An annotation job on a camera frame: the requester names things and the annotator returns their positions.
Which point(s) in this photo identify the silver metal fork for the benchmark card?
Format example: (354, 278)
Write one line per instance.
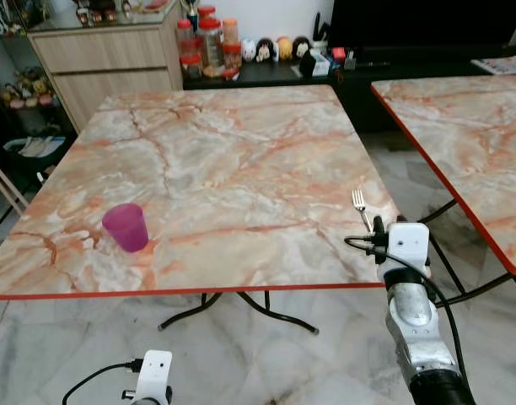
(357, 200)

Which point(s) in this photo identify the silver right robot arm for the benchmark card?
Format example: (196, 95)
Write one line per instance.
(418, 337)

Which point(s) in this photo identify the black television console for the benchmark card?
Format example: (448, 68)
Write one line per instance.
(359, 94)

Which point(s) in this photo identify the small grey gadget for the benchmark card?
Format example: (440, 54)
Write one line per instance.
(351, 61)

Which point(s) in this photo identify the small white box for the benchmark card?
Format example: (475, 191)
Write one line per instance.
(323, 66)

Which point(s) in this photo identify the small red box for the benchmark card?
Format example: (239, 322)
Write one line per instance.
(338, 55)

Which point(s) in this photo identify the dark round doll figurine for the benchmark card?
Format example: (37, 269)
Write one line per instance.
(301, 47)

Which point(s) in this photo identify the colourful printed flyer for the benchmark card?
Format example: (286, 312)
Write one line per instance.
(500, 65)

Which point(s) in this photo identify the yellow round doll figurine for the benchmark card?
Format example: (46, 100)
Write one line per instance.
(284, 47)

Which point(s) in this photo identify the black haired doll figurine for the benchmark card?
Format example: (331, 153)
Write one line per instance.
(264, 50)

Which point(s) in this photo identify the black flat television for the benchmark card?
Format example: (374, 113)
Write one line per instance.
(427, 21)

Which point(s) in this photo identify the white round doll figurine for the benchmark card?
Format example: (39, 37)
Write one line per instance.
(249, 50)

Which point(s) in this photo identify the small jar red lid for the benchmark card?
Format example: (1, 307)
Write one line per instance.
(233, 57)
(191, 67)

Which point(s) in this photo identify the orange snack jar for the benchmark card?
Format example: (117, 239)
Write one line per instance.
(231, 32)

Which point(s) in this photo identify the large clear jar red lid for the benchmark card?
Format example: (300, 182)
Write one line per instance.
(211, 42)

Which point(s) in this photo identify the purple plastic cup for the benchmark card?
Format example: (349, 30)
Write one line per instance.
(126, 228)

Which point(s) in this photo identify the light wooden drawer cabinet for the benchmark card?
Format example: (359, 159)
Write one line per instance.
(106, 67)

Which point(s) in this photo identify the black display shelf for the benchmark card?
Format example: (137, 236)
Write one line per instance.
(5, 118)

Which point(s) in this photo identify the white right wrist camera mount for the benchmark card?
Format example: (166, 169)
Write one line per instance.
(407, 245)

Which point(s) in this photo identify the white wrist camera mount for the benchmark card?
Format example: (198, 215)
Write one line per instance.
(153, 371)
(407, 245)

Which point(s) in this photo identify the black metal table leg frame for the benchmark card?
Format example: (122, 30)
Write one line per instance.
(302, 325)
(448, 268)

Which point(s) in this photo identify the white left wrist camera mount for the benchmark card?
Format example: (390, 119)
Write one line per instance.
(153, 371)

